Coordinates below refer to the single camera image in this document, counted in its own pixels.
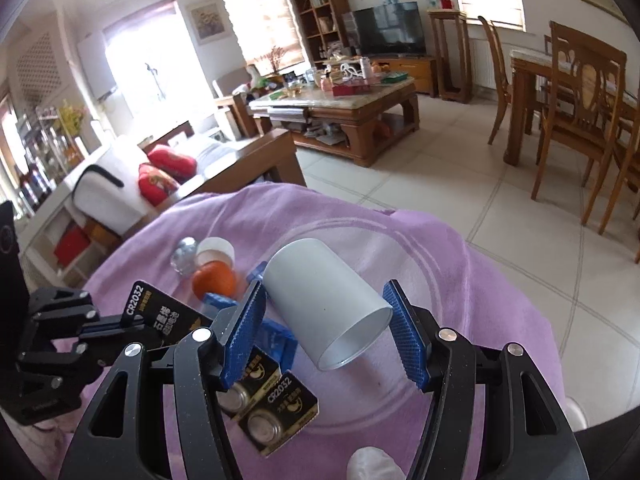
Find orange tangerine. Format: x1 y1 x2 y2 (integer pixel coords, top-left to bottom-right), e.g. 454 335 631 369
192 261 237 301

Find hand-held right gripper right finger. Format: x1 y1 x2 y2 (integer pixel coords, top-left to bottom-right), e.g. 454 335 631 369
382 279 591 480

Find white lattice cabinet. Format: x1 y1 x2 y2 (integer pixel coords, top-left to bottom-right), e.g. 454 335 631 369
15 32 68 106

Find pale translucent rounded object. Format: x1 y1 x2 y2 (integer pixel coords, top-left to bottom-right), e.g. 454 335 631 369
346 446 407 480

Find wooden television stand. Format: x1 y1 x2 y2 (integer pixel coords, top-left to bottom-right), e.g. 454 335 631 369
372 56 438 98

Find black battery card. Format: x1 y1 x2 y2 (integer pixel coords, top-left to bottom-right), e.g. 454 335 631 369
120 281 213 348

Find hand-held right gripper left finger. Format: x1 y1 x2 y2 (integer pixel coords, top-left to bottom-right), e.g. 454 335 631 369
57 279 268 480

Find black television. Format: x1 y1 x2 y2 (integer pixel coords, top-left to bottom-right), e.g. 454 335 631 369
352 1 428 58

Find blue plastic frame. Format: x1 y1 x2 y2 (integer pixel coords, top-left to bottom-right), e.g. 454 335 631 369
252 317 299 376

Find glass bottle display rack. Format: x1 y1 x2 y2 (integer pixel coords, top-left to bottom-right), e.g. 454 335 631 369
10 105 86 216

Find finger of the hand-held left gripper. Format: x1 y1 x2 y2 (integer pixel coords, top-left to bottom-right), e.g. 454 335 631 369
75 312 156 361
27 287 98 323

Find tall wooden plant stand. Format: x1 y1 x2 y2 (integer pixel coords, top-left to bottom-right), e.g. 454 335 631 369
427 8 473 104

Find large bright window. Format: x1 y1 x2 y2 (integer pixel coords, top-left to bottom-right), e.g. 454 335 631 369
102 0 183 126

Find clear glass ball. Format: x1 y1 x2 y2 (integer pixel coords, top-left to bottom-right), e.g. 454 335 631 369
172 237 201 277

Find yellow artificial flowers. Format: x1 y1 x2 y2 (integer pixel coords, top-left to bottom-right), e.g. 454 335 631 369
56 100 88 136

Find pink blossom branches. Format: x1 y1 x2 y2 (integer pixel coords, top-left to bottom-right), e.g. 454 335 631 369
262 46 288 73

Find small framed flower picture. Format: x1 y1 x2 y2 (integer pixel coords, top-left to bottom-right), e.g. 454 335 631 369
186 0 226 45

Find red storage box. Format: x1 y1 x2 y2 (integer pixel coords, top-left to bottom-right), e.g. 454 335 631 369
54 225 92 267

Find white wall radiator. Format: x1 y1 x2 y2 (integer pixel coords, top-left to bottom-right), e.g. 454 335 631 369
467 40 506 88

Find red cushion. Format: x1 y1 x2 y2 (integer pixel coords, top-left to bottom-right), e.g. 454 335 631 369
146 144 197 183
137 162 180 207

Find wooden coffee table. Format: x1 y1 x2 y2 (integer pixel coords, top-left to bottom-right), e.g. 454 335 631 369
248 75 421 168

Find red tin box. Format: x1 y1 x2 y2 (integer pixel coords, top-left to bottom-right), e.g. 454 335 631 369
331 81 373 97

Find white bottle cap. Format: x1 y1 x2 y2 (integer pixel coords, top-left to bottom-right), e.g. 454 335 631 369
196 236 236 267

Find black coin battery pack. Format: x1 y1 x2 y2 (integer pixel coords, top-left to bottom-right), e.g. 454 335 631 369
237 370 321 457
217 345 281 417

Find wooden bookshelf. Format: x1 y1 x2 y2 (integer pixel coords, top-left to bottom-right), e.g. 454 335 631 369
291 0 351 68

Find white paper cup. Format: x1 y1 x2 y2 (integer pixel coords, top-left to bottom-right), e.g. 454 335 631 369
263 238 394 372

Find wooden dining chair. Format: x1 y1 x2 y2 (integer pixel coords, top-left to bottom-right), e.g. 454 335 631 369
530 20 628 226
477 15 516 146
597 110 640 266

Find wooden armchair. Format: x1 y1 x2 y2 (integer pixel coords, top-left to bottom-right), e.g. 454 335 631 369
212 66 261 141

